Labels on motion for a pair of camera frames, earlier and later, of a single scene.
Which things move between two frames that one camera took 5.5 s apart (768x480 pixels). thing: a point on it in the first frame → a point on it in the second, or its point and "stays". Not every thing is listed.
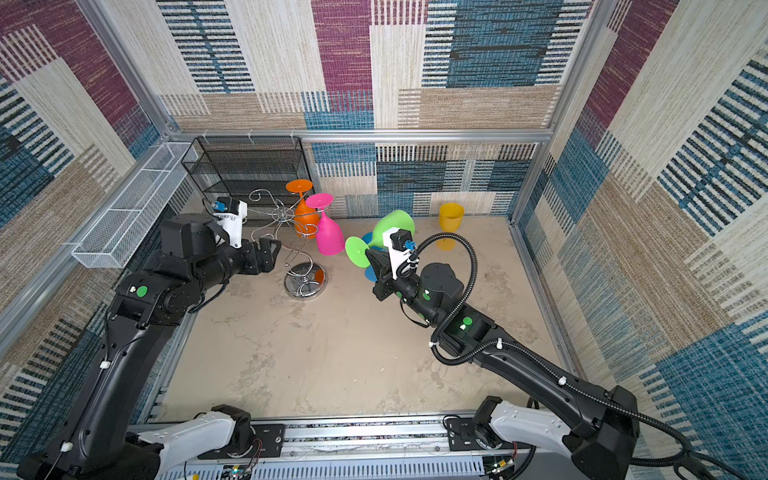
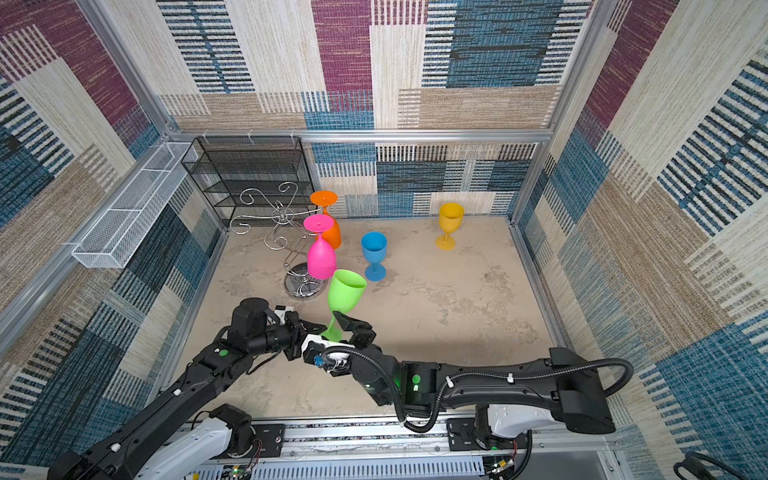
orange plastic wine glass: (306, 217) → (325, 198)
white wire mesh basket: (109, 242) stays
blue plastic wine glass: (369, 273) stays
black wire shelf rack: (256, 170) stays
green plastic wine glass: (356, 247) → (345, 294)
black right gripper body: (404, 287) → (363, 339)
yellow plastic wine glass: (451, 215) stays
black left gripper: (255, 266) → (296, 326)
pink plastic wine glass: (329, 236) → (321, 257)
